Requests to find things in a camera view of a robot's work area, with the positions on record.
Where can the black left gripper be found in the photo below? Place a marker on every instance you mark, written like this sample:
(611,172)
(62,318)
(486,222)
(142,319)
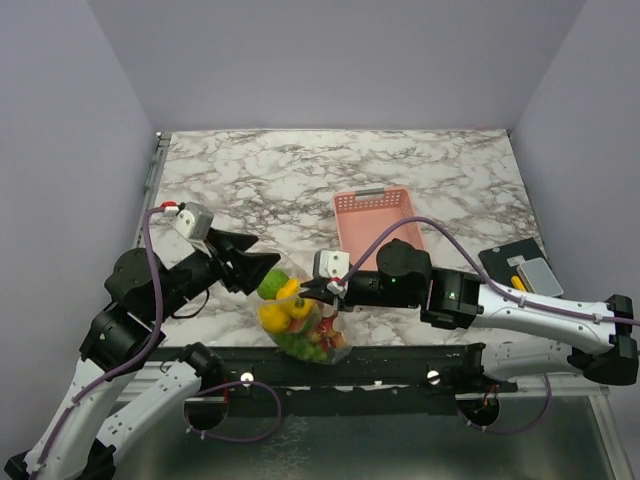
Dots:
(249,269)

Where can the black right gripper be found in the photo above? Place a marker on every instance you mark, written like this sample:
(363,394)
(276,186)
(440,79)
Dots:
(321,292)

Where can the yellow bell pepper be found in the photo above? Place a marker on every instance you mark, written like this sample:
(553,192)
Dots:
(289,300)

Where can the green custard apple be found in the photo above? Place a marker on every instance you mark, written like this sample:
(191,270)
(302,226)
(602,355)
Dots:
(273,281)

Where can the clear zip top bag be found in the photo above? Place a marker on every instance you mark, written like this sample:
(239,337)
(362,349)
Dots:
(318,312)

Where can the red watermelon slice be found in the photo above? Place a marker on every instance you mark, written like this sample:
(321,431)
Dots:
(300,326)

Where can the yellow lemon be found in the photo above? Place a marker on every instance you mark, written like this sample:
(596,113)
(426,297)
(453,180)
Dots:
(273,318)

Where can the green grape bunch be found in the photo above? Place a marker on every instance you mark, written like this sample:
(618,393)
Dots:
(302,348)

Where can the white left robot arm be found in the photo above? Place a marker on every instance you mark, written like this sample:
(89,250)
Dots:
(86,435)

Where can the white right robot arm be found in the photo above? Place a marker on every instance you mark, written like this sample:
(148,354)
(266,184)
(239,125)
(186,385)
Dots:
(593,339)

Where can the pink perforated plastic basket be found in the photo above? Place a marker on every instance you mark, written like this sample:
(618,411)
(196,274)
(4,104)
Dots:
(362,215)

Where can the black pad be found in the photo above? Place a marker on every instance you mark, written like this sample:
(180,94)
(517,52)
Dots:
(523,259)

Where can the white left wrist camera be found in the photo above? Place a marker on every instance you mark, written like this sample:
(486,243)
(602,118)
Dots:
(193,222)

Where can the black mounting rail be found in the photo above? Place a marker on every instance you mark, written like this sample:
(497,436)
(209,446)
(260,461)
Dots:
(368,381)

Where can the aluminium side rail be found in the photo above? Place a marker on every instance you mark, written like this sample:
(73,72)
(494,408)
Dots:
(150,187)

